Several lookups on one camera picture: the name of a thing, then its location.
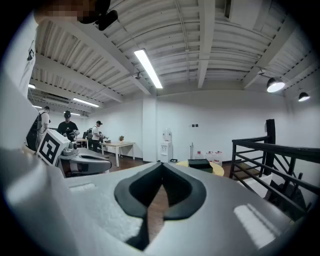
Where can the large clear water jug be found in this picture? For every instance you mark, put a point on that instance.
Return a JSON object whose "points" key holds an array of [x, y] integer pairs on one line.
{"points": [[167, 133]]}

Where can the wooden table white legs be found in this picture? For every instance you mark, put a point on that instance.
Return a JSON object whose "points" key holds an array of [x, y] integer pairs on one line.
{"points": [[117, 144]]}

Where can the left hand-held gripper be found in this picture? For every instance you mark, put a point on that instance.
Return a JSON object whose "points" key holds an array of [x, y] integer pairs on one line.
{"points": [[51, 147]]}

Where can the long fluorescent ceiling light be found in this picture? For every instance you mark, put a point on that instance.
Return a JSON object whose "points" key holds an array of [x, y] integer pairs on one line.
{"points": [[31, 86], [85, 102], [148, 68]]}

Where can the small potted plant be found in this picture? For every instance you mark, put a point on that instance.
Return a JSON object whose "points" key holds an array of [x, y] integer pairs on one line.
{"points": [[121, 138]]}

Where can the black pendant lamp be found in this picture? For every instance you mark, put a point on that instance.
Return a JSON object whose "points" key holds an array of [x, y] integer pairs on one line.
{"points": [[304, 97], [275, 85]]}

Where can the black square post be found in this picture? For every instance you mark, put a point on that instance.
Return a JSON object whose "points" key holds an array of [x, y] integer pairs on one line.
{"points": [[270, 135]]}

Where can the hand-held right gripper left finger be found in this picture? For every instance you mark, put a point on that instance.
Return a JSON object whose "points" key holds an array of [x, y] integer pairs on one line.
{"points": [[100, 205]]}

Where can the white water dispenser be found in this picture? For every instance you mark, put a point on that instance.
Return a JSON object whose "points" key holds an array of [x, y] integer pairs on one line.
{"points": [[166, 150]]}

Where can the small ceiling sensor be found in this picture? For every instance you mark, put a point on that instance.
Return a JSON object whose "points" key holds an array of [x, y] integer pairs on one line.
{"points": [[138, 75]]}

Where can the black metal railing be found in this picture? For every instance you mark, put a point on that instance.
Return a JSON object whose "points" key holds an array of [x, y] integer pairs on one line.
{"points": [[275, 147]]}

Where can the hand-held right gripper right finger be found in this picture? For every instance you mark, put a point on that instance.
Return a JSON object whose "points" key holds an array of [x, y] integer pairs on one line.
{"points": [[212, 225]]}

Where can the black wall switches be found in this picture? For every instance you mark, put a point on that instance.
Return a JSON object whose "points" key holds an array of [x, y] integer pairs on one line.
{"points": [[195, 125]]}

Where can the black head-worn camera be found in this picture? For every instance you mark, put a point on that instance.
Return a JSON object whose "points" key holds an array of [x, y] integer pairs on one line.
{"points": [[105, 17]]}

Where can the clear water bottle red label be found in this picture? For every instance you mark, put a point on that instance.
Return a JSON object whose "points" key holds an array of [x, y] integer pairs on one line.
{"points": [[209, 156], [199, 155], [218, 157]]}

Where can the person's white shirt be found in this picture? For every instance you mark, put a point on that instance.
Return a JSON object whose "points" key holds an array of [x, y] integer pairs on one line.
{"points": [[15, 87]]}

